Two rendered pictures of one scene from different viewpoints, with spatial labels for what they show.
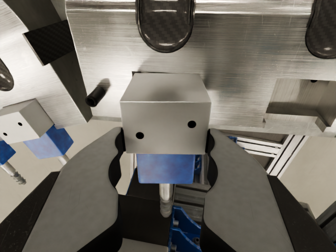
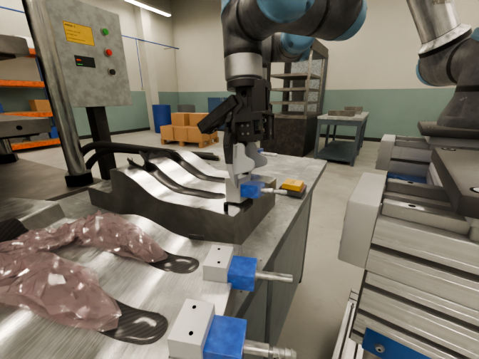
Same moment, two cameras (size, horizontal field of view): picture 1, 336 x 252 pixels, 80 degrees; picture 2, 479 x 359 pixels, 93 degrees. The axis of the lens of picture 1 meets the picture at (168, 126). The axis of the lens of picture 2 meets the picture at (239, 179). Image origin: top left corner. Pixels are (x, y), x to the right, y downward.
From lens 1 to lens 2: 0.53 m
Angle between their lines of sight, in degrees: 94
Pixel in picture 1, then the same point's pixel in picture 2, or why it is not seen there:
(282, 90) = not seen: hidden behind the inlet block
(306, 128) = (291, 211)
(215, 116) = not seen: hidden behind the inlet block
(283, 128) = (290, 215)
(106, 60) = (217, 206)
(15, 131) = (221, 255)
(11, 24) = (182, 241)
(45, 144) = (242, 261)
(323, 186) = not seen: outside the picture
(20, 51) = (190, 246)
